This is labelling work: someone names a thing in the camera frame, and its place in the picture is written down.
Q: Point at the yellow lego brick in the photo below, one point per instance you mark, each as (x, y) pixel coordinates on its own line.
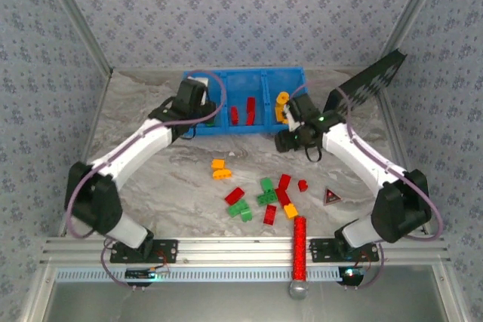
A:
(222, 174)
(290, 210)
(279, 114)

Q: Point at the round yellow lego piece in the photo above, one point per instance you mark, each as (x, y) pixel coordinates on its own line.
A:
(281, 97)

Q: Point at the orange lego brick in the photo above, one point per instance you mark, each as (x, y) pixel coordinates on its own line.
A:
(218, 164)

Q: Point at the small red lego brick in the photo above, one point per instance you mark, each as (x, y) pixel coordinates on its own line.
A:
(302, 185)

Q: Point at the small green lego brick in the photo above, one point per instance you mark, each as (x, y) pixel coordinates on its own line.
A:
(246, 215)

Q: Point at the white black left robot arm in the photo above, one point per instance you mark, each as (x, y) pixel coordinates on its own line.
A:
(128, 148)

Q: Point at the blue three-compartment bin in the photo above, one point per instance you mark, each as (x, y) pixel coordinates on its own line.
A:
(245, 80)

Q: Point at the black patterned board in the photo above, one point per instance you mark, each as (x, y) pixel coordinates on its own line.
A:
(370, 78)

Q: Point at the red triangle sign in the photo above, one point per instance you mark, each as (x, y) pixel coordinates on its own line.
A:
(331, 197)

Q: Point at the red glitter cylinder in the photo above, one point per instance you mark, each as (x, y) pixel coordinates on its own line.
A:
(300, 248)

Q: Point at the right round circuit board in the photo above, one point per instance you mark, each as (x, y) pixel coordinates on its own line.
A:
(351, 275)

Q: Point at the silver round knob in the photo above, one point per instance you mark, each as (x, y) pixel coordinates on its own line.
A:
(299, 290)

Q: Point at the left circuit board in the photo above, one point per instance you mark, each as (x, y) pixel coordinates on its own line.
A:
(145, 273)

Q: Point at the grey metal sheet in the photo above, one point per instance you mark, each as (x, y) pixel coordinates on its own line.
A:
(226, 307)

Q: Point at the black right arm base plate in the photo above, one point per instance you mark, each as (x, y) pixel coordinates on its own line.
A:
(320, 251)

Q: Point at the aluminium frame post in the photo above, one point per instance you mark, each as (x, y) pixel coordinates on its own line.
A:
(75, 16)
(415, 9)

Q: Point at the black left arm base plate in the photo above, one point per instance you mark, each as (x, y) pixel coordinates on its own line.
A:
(166, 251)

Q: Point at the aluminium mounting rail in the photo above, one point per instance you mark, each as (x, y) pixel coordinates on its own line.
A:
(234, 250)

